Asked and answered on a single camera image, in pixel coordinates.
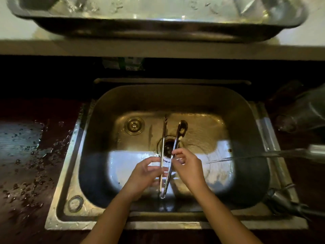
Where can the person's right thumb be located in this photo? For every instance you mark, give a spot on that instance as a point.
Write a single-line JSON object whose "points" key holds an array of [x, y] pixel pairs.
{"points": [[179, 161]]}

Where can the person's right hand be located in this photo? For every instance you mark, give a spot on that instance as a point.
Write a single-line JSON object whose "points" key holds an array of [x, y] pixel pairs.
{"points": [[191, 172]]}

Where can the person's left hand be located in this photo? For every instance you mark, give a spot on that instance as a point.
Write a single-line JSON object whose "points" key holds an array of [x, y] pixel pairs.
{"points": [[141, 179]]}

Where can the stainless steel tongs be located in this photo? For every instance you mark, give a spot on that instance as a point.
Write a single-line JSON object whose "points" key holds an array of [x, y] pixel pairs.
{"points": [[163, 139]]}

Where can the steel faucet spout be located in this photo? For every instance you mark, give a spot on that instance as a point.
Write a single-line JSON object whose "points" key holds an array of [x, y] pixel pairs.
{"points": [[304, 152]]}

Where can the person's right forearm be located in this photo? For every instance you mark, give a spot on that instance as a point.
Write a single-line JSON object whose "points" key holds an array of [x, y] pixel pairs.
{"points": [[223, 218]]}

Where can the sink drain strainer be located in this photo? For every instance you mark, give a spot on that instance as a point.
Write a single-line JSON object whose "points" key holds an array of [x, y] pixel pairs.
{"points": [[168, 146]]}

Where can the person's left forearm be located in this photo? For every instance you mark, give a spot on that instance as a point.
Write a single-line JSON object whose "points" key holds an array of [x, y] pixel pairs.
{"points": [[111, 221]]}

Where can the stainless steel sink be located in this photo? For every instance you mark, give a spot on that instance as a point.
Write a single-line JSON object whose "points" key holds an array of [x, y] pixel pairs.
{"points": [[215, 106]]}

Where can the round steel overflow cap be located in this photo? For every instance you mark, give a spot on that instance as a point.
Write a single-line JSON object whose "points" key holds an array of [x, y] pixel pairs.
{"points": [[134, 125]]}

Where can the round steel hole cover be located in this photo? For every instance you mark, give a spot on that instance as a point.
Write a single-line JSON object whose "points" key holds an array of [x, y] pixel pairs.
{"points": [[75, 204]]}

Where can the clear glass cup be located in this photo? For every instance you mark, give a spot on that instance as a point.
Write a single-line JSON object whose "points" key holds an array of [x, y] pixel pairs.
{"points": [[302, 116]]}

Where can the stainless steel tray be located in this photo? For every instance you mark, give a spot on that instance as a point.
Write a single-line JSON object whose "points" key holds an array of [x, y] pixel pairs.
{"points": [[157, 30]]}

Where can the person's left thumb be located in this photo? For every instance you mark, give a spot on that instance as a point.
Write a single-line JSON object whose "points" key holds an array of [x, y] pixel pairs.
{"points": [[160, 171]]}

